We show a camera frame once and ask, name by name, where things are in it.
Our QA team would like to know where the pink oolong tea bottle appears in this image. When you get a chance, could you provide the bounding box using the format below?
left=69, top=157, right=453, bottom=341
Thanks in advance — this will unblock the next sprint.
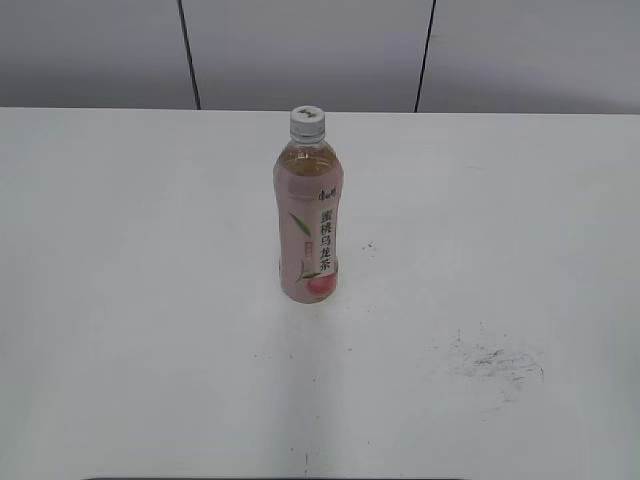
left=273, top=137, right=344, bottom=304

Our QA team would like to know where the white bottle cap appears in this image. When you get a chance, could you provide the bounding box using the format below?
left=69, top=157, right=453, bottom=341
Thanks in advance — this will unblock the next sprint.
left=290, top=105, right=325, bottom=138

